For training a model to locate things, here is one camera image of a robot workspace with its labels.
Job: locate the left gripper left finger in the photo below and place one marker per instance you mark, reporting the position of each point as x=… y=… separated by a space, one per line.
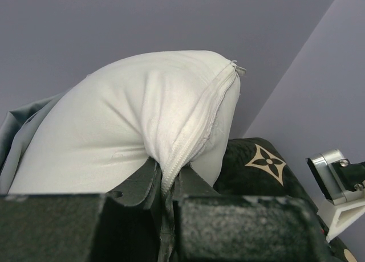
x=122 y=225

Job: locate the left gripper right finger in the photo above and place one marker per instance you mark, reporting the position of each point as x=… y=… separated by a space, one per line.
x=214 y=227

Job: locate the white pillow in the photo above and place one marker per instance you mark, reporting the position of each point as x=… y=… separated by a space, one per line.
x=175 y=107

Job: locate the grey pillowcase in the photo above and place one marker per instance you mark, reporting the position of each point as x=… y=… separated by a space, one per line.
x=17 y=131

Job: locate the black floral plush pillow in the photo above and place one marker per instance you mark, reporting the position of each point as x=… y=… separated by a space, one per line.
x=253 y=166

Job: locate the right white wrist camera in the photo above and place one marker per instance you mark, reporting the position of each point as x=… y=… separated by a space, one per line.
x=342 y=184

